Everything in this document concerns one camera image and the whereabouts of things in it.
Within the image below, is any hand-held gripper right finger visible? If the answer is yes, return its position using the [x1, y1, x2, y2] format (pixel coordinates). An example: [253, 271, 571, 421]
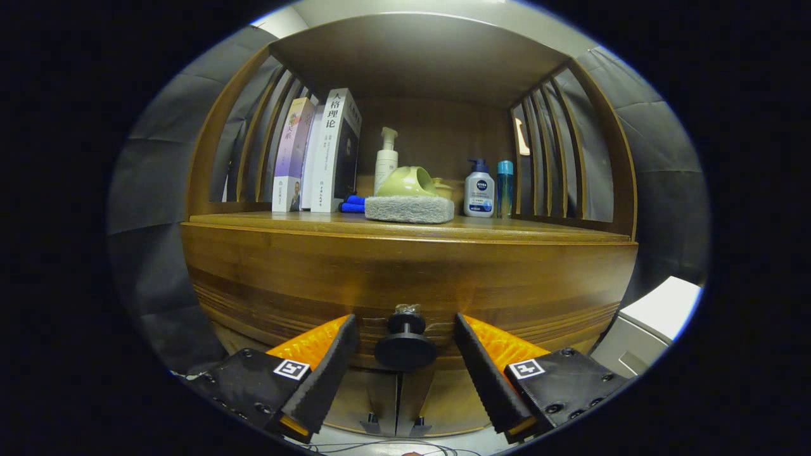
[452, 313, 631, 445]

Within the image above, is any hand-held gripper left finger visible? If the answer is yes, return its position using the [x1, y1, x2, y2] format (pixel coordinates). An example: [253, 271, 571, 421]
[184, 313, 360, 444]

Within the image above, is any black drawer knob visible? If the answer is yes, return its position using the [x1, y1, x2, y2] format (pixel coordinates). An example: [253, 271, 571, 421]
[374, 304, 438, 372]

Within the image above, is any wooden drawer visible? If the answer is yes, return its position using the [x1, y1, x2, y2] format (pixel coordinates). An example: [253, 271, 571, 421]
[181, 225, 639, 372]

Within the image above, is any grey sponge with green handle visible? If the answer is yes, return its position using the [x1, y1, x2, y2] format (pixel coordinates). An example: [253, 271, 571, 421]
[364, 166, 456, 224]

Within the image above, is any wooden cabinet door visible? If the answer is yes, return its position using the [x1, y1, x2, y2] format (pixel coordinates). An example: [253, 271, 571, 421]
[326, 367, 400, 434]
[399, 367, 492, 436]

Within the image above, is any wooden countertop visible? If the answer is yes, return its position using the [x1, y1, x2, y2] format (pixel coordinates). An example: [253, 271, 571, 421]
[181, 211, 634, 244]

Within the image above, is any wooden cabinet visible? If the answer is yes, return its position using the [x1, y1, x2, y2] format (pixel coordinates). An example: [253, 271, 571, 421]
[181, 13, 639, 438]

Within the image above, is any white bottle with blue cap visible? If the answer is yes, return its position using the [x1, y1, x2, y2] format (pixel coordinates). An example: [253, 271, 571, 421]
[464, 158, 495, 219]

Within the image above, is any slim teal bottle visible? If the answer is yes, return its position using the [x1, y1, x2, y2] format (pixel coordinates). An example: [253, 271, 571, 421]
[496, 160, 514, 219]

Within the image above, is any white grey appliance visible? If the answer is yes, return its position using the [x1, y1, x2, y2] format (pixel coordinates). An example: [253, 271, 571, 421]
[589, 275, 704, 381]

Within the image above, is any white pump bottle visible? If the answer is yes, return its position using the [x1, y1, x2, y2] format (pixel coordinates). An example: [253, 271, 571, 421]
[374, 127, 400, 196]

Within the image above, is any purple book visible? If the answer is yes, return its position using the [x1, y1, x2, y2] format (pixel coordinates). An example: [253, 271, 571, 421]
[272, 97, 316, 213]

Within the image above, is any white book with portrait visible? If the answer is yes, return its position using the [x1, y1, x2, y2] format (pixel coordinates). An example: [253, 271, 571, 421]
[310, 88, 362, 213]

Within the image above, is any black backdrop cloth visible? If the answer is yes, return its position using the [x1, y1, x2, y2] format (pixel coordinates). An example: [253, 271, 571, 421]
[106, 25, 710, 374]

